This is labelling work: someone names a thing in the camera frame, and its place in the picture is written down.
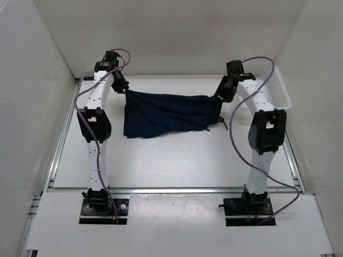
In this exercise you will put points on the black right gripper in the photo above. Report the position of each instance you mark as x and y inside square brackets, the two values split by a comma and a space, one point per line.
[220, 91]

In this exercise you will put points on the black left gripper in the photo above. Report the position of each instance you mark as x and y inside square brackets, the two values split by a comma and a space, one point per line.
[124, 84]

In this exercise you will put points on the navy blue shorts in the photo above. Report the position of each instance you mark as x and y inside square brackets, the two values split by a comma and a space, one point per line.
[148, 115]

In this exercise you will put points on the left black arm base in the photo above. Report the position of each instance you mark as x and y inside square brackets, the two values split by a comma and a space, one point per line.
[97, 208]

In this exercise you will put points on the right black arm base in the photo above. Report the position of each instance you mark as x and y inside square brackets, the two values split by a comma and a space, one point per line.
[248, 210]

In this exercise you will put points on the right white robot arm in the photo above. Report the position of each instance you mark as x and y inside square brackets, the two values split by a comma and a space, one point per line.
[267, 130]

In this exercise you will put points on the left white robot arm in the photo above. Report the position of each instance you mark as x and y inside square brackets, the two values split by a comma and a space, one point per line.
[93, 120]

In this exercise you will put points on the white plastic mesh basket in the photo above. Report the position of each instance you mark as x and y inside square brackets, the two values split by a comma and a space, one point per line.
[274, 90]

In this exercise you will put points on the front aluminium rail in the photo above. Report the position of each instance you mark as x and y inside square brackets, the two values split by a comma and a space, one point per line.
[177, 190]

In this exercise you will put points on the right aluminium frame rail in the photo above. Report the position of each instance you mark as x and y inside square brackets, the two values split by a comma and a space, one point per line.
[303, 220]

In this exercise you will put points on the aluminium frame rail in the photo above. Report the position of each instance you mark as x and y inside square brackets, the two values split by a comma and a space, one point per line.
[303, 220]
[49, 173]

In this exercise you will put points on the left aluminium frame rail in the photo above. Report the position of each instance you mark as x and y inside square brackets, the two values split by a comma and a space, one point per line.
[49, 173]

